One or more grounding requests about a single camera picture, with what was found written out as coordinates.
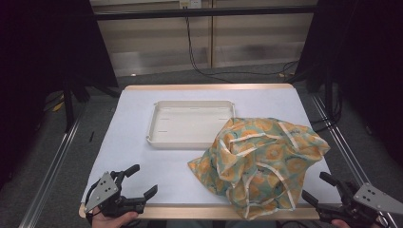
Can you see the white plastic tray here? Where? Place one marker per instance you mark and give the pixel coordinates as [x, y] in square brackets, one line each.
[190, 123]

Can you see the black metal stand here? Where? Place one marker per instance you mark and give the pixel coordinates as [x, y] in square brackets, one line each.
[68, 107]

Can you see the person's left hand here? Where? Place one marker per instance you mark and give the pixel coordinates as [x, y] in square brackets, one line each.
[112, 221]

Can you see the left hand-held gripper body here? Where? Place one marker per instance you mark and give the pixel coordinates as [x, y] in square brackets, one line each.
[107, 193]

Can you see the black curtain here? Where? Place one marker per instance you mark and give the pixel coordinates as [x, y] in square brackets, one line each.
[44, 47]
[364, 47]

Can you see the black horizontal bar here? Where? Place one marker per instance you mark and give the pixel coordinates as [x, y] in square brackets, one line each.
[202, 13]

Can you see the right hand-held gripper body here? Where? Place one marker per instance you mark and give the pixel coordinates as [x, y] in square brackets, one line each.
[370, 199]

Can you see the person's right hand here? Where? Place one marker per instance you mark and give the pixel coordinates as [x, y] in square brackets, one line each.
[341, 224]

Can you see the aluminium floor rail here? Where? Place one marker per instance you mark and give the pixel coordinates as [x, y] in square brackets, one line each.
[351, 158]
[50, 177]

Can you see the orange-print green fabric bag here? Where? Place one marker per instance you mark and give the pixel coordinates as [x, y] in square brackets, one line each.
[259, 164]

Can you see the white table mat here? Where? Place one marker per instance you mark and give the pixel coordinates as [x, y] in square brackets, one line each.
[136, 158]

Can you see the wooden table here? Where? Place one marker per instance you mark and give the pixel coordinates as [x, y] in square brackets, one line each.
[206, 86]

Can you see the white wall socket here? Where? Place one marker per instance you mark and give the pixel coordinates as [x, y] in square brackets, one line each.
[190, 3]

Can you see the yellow floor tape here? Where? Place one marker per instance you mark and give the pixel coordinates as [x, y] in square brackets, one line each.
[58, 107]

